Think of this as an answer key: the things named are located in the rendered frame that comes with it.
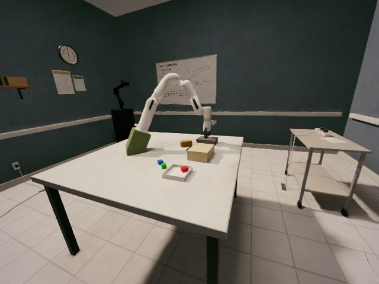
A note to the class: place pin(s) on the light wooden cabinet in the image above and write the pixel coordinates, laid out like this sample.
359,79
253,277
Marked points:
200,152

